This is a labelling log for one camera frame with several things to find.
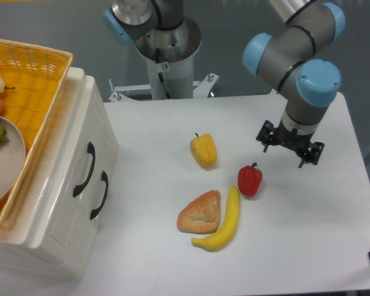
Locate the triangular bread pastry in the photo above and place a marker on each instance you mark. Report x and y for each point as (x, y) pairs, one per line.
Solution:
(202, 215)

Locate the grey plate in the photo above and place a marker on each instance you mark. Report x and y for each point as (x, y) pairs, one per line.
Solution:
(12, 157)

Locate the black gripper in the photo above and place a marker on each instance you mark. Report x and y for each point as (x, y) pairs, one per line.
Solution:
(309, 152)

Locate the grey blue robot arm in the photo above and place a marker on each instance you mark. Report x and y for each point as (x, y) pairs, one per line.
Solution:
(286, 63)

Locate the red bell pepper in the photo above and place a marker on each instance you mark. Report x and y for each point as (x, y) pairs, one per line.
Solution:
(249, 179)

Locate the white drawer cabinet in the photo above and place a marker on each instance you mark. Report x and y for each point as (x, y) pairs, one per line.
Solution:
(18, 229)

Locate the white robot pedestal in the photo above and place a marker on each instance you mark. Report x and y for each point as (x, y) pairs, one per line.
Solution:
(169, 57)

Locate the yellow bell pepper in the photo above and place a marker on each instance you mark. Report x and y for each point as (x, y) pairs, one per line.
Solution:
(204, 150)

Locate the black lower drawer handle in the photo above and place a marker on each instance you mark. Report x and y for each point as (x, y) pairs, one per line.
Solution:
(96, 211)

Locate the yellow banana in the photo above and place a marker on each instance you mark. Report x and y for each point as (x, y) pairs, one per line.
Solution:
(226, 232)

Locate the yellow woven basket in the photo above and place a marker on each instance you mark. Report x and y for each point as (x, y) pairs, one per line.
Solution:
(34, 75)

